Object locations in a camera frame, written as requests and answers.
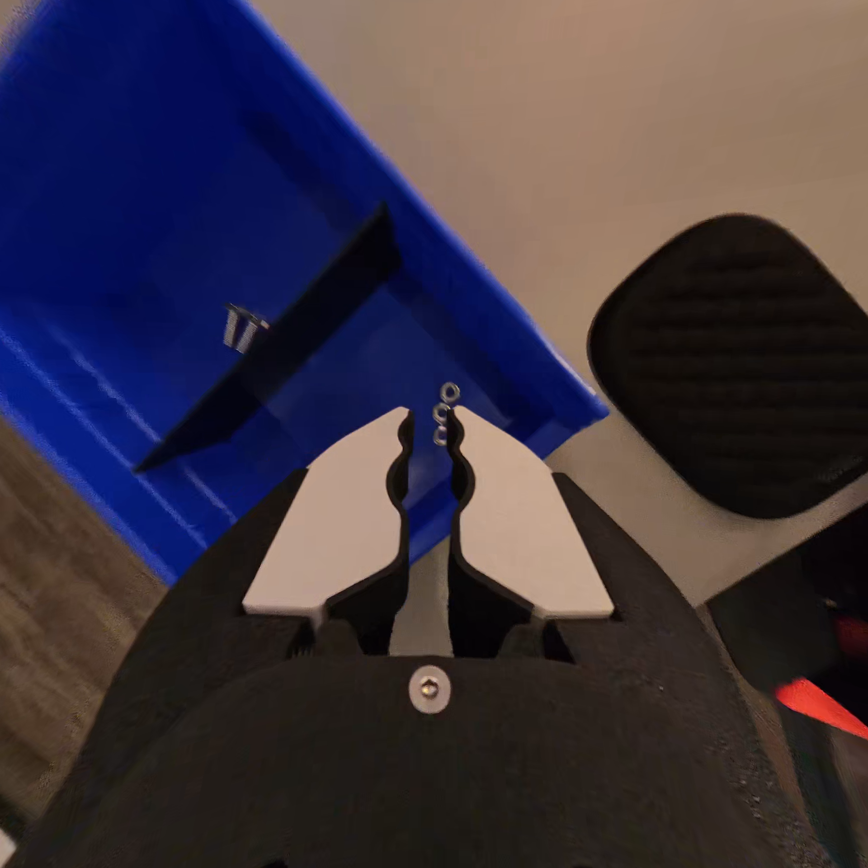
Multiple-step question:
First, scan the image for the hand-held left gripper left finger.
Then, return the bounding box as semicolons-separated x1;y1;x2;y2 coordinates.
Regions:
241;406;416;619

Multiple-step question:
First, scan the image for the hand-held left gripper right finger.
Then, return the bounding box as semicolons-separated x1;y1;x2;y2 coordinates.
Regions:
446;406;615;621

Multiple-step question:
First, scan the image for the blue bin with black divider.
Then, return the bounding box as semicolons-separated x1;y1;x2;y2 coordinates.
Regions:
0;0;611;587

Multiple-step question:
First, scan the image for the black bin divider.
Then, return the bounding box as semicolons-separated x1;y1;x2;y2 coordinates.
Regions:
132;200;402;476

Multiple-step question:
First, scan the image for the dark object with red stripe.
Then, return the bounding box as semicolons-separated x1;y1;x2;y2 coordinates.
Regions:
705;505;868;868

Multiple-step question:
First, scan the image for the black textured wrist pad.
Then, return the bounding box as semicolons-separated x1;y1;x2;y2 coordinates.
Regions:
586;212;868;522

